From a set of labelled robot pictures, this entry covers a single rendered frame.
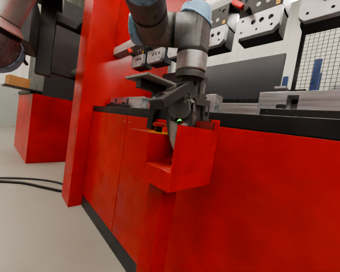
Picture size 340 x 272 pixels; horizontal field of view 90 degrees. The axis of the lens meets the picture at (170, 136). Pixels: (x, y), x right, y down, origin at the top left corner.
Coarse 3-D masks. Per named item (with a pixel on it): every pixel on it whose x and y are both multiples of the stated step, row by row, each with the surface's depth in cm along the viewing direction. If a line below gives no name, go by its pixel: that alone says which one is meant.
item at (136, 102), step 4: (112, 100) 145; (116, 100) 143; (120, 100) 134; (124, 100) 130; (128, 100) 125; (132, 100) 121; (136, 100) 118; (140, 100) 114; (144, 100) 114; (148, 100) 117; (128, 104) 125; (132, 104) 121; (136, 104) 117; (140, 104) 113; (144, 104) 115
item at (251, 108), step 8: (224, 104) 98; (232, 104) 94; (240, 104) 91; (248, 104) 88; (256, 104) 85; (296, 104) 73; (224, 112) 97; (232, 112) 94; (240, 112) 90; (248, 112) 87
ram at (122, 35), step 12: (120, 0) 146; (168, 0) 98; (180, 0) 91; (204, 0) 79; (228, 0) 70; (240, 0) 67; (120, 12) 144; (120, 24) 142; (120, 36) 140; (120, 48) 139; (132, 48) 128
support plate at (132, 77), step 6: (144, 72) 68; (126, 78) 79; (132, 78) 77; (144, 78) 74; (150, 78) 72; (156, 78) 70; (162, 78) 72; (162, 84) 79; (168, 84) 77; (174, 84) 77
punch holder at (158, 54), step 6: (156, 48) 103; (162, 48) 98; (150, 54) 107; (156, 54) 104; (162, 54) 99; (150, 60) 106; (156, 60) 102; (162, 60) 101; (168, 60) 103; (156, 66) 111; (162, 66) 109
